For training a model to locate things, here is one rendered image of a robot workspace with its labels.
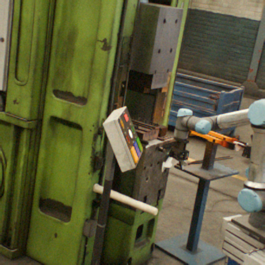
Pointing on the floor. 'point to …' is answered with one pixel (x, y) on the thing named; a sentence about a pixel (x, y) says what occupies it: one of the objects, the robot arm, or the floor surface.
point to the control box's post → (103, 210)
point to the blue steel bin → (204, 99)
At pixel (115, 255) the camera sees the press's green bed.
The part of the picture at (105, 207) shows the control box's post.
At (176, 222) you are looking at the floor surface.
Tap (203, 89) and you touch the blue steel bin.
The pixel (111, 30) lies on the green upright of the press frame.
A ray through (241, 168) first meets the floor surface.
